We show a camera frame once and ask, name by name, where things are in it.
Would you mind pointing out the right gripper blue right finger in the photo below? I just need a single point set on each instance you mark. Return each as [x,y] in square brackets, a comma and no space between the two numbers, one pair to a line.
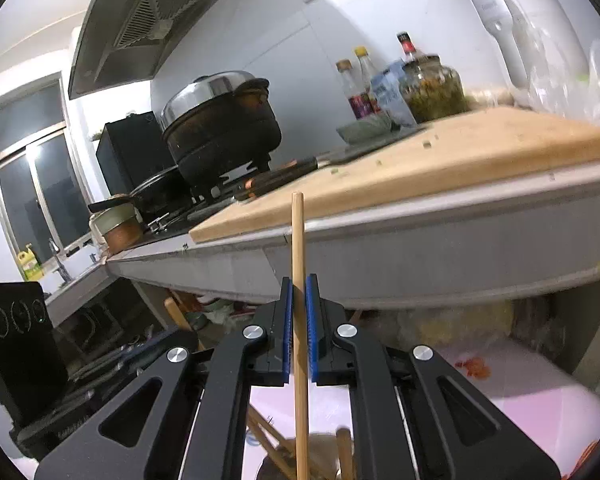
[313,307]

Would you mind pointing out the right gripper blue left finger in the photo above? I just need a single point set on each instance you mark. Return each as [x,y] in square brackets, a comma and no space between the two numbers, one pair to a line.
[286,299]

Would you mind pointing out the lone bamboo chopstick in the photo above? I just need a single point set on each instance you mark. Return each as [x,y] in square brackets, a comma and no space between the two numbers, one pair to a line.
[298,275]

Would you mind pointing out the white kitchen appliance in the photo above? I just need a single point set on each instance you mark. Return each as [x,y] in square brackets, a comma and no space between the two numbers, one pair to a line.
[507,21]

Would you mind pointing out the green detergent bottle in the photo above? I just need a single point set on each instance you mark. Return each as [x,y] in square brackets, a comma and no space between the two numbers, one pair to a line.
[29,264]

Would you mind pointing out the yellow bag under counter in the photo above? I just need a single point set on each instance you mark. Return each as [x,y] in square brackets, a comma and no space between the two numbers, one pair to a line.
[470,326]

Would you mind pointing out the brown ceramic bowl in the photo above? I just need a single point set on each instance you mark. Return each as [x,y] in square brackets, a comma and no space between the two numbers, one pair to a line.
[118,226]

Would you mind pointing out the window with dark glass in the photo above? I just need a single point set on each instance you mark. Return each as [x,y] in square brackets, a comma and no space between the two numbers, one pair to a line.
[43,193]

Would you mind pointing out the black frying pan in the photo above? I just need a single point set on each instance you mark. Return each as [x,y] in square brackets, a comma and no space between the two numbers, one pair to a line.
[163,193]

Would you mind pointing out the black cooking pot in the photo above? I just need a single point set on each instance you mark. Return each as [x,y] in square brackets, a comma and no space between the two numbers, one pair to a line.
[218,123]

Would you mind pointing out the red label sauce bottle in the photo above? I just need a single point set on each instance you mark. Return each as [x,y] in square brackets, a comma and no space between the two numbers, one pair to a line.
[357,97]

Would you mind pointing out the blue white packet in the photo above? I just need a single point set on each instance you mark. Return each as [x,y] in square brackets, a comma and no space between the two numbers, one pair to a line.
[386,89]

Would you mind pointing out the black box appliance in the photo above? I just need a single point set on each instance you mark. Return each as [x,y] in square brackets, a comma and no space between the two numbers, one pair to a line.
[130,151]

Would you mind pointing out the yellow cap sauce bottle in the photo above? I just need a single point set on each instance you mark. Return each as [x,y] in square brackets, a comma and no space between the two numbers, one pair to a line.
[368,72]

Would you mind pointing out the wooden cutting board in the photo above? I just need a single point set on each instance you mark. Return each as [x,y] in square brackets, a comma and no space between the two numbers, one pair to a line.
[464,150]

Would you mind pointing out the glass jar of pickles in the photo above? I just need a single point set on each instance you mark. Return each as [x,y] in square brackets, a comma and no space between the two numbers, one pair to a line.
[432,90]

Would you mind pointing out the red cap dark bottle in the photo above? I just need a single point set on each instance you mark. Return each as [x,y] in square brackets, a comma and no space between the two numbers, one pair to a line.
[409,50]

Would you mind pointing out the steel range hood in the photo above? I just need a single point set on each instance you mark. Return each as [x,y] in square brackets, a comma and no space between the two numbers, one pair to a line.
[125,41]

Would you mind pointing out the clear plastic bag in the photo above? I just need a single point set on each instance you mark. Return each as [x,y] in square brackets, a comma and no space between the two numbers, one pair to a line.
[556,87]

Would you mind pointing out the black handled kitchen knife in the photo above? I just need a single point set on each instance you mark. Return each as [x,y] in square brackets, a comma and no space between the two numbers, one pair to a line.
[270,181]

